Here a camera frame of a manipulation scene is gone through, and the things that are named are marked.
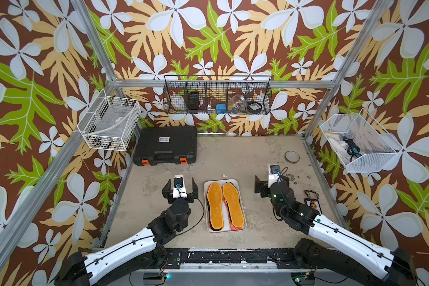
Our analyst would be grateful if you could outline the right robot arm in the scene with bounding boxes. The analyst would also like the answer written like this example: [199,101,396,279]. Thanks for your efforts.
[255,173,424,286]

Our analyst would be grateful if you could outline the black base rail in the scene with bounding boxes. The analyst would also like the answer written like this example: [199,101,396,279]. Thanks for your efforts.
[132,246,308,271]

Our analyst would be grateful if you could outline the aluminium frame post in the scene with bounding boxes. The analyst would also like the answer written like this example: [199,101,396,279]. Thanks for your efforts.
[301,0,394,138]
[70,0,126,98]

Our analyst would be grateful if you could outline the orange fuzzy insole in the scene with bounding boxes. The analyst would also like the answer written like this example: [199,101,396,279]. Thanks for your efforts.
[222,182,245,228]
[206,182,224,231]

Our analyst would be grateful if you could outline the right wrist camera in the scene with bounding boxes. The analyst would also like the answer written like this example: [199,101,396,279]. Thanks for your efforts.
[268,164,281,188]

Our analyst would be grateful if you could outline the white storage tray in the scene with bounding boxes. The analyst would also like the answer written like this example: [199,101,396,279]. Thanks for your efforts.
[204,179,247,234]

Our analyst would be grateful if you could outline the aluminium frame post left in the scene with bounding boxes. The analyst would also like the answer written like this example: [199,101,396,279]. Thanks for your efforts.
[70,0,126,98]

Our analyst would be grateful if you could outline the black insole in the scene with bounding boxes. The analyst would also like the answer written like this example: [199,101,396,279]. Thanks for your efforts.
[206,199,214,233]

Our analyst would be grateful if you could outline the black tool case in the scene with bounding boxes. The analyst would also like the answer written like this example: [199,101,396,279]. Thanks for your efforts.
[132,126,197,166]

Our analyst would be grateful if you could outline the aluminium frame post right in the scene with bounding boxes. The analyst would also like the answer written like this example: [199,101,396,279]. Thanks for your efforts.
[301,0,394,138]

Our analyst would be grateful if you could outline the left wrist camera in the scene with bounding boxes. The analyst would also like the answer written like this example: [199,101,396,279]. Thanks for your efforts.
[173,175,187,199]

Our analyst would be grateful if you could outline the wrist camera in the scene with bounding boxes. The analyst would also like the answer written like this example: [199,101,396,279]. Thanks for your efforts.
[173,175,187,199]
[268,164,281,188]

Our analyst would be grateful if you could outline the white wire basket left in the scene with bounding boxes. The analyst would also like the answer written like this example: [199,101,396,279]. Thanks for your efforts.
[78,91,141,151]

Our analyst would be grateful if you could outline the white mesh basket right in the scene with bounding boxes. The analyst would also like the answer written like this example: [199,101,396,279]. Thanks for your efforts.
[320,108,402,173]

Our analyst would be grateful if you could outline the red patterned insole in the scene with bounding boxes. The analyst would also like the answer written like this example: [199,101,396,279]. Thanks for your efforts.
[223,200,243,231]

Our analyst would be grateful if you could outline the black wire basket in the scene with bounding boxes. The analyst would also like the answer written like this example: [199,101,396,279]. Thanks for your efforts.
[163,75,272,115]

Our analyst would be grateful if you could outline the blue handled tool in basket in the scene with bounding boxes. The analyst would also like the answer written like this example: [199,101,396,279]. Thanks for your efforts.
[342,137,362,160]

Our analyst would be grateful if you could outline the brown tape roll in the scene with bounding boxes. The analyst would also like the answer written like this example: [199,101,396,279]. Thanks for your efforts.
[284,150,300,164]

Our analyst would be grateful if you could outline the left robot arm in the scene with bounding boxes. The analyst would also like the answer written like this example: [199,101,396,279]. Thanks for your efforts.
[52,175,199,286]

